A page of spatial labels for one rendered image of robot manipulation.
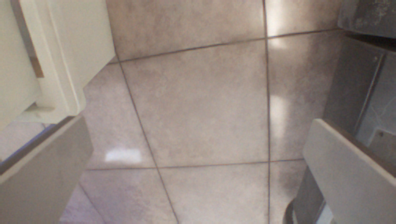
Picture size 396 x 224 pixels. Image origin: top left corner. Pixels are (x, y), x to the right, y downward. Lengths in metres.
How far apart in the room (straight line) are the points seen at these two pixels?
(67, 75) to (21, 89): 0.06
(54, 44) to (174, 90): 0.29
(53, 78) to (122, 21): 0.24
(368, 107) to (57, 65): 0.42
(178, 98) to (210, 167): 0.23
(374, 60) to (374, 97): 0.05
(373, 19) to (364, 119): 0.14
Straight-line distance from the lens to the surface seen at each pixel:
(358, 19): 0.37
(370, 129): 0.38
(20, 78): 0.32
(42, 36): 0.30
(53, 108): 0.35
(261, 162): 0.61
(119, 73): 0.53
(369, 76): 0.36
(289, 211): 0.67
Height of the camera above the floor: 0.45
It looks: 60 degrees down
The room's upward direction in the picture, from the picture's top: 165 degrees counter-clockwise
